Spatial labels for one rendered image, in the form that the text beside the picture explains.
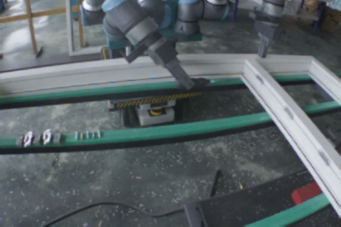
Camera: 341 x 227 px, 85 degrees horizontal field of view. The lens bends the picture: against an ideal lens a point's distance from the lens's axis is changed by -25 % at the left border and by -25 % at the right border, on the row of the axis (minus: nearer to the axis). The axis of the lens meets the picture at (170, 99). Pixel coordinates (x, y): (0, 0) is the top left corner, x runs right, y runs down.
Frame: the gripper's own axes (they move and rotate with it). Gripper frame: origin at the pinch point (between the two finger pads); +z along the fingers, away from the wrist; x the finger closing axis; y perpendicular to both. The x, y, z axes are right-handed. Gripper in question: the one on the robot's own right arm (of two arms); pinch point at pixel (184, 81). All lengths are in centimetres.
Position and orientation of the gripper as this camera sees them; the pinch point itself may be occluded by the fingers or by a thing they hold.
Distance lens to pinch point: 72.3
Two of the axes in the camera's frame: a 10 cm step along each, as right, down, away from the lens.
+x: -2.4, -1.3, 9.6
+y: 7.4, -6.7, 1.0
